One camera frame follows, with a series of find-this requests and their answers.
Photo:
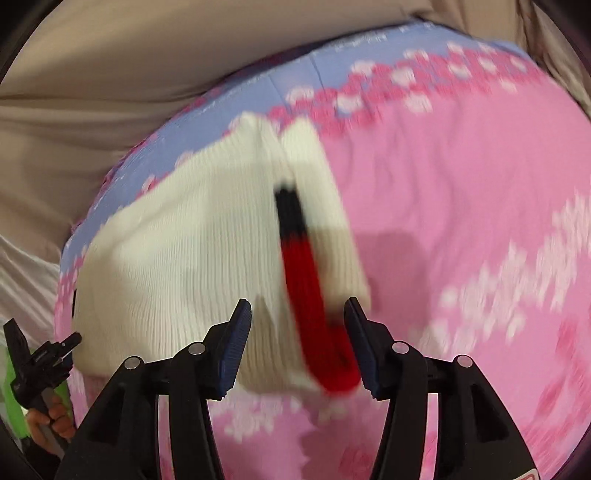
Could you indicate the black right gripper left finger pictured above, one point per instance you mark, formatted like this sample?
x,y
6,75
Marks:
x,y
118,438

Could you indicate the pink floral bed sheet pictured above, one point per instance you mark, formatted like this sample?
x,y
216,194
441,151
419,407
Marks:
x,y
465,171

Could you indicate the left hand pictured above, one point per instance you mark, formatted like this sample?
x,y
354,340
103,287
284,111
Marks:
x,y
46,428

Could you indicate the beige curtain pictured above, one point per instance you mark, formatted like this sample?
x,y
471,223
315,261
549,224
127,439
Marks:
x,y
84,81

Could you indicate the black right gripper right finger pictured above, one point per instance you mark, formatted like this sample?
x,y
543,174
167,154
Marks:
x,y
476,436

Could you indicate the white knit sweater with stripes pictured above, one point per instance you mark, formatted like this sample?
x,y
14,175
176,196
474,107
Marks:
x,y
255,216

